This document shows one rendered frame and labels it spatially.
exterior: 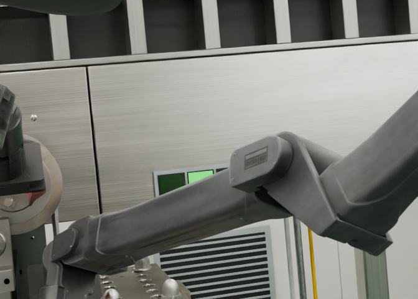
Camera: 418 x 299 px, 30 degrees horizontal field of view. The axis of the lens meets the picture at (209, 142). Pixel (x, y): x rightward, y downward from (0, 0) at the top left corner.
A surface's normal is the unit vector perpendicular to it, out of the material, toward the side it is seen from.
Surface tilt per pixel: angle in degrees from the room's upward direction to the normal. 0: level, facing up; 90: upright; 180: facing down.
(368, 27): 90
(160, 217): 68
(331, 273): 90
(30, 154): 51
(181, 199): 62
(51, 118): 90
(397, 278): 90
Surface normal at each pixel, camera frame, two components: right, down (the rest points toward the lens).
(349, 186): -0.58, -0.44
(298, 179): -0.77, -0.32
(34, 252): 0.23, 0.03
